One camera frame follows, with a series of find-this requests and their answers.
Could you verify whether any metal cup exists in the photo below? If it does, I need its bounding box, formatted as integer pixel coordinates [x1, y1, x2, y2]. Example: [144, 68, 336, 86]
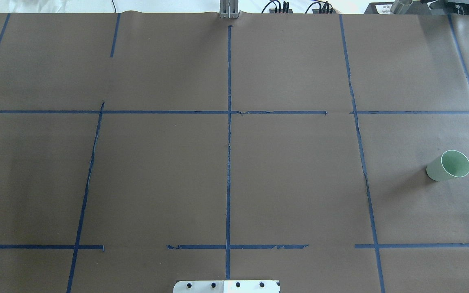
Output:
[390, 0, 414, 15]

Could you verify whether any green plastic cup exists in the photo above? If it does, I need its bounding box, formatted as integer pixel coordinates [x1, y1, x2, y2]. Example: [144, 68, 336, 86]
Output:
[426, 150, 469, 181]

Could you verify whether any aluminium frame post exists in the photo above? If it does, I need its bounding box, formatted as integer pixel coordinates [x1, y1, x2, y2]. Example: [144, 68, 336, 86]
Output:
[219, 0, 240, 19]

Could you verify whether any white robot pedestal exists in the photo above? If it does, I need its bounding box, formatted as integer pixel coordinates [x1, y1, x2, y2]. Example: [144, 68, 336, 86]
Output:
[173, 280, 281, 293]

